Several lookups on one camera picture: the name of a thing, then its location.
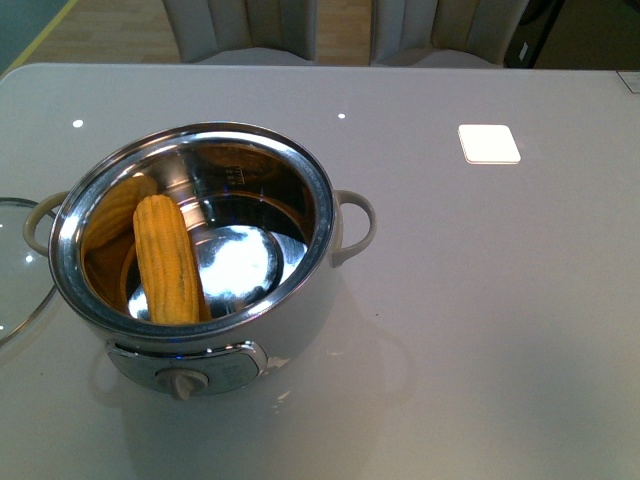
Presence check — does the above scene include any white electric cooking pot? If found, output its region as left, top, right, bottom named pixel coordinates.
left=23, top=121, right=375, bottom=400

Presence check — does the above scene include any left beige upholstered chair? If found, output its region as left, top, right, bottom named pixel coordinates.
left=163, top=0, right=318, bottom=66

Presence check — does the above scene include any glass pot lid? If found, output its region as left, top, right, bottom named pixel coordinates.
left=1, top=197, right=55, bottom=347

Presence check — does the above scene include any beige upholstered chair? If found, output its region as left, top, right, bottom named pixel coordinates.
left=163, top=0, right=318, bottom=66
left=369, top=0, right=528, bottom=69

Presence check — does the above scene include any right beige upholstered chair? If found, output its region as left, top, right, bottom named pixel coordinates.
left=369, top=0, right=528, bottom=69

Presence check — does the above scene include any yellow corn cob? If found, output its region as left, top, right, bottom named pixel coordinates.
left=133, top=194, right=211, bottom=326

